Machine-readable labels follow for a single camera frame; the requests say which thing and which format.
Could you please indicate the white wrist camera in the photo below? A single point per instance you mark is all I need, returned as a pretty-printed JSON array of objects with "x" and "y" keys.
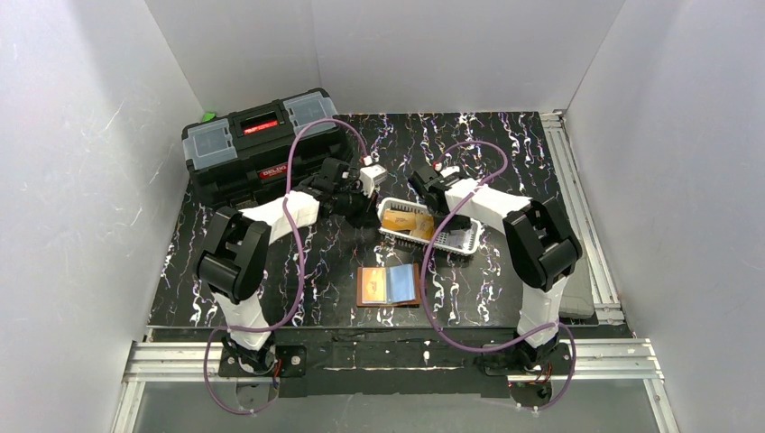
[
  {"x": 371, "y": 177},
  {"x": 451, "y": 174}
]

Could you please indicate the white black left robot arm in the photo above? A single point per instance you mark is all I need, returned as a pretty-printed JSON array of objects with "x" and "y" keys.
[{"x": 233, "y": 257}]

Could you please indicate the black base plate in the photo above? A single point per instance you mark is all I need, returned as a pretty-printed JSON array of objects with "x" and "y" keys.
[{"x": 374, "y": 361}]

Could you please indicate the brown leather card holder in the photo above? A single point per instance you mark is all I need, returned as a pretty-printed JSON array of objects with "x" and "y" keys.
[{"x": 402, "y": 287}]

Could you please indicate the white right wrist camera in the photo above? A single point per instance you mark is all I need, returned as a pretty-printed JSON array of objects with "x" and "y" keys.
[{"x": 451, "y": 174}]

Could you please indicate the black plastic toolbox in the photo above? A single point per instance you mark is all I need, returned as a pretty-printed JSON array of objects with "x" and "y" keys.
[{"x": 243, "y": 158}]

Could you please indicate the aluminium frame rail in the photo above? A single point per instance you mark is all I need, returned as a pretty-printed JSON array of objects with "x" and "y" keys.
[{"x": 607, "y": 305}]

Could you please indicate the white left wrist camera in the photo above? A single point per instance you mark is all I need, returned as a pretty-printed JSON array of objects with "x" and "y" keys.
[{"x": 371, "y": 177}]

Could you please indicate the grey plastic case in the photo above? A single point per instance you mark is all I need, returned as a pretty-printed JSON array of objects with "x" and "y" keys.
[{"x": 577, "y": 300}]

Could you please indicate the white credit card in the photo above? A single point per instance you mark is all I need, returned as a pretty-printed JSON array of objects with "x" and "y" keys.
[{"x": 460, "y": 239}]

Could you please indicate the white plastic basket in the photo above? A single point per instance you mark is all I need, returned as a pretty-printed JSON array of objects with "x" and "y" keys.
[{"x": 440, "y": 243}]

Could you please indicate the orange credit card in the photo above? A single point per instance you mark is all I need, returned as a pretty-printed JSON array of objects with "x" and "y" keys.
[
  {"x": 424, "y": 227},
  {"x": 399, "y": 221}
]

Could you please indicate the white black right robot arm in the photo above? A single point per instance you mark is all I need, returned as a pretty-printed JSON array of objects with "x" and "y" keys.
[{"x": 542, "y": 244}]

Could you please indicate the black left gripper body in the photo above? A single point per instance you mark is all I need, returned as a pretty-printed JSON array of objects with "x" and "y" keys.
[{"x": 357, "y": 201}]

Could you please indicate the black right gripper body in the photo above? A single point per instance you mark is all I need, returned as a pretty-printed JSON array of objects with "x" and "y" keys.
[{"x": 446, "y": 214}]

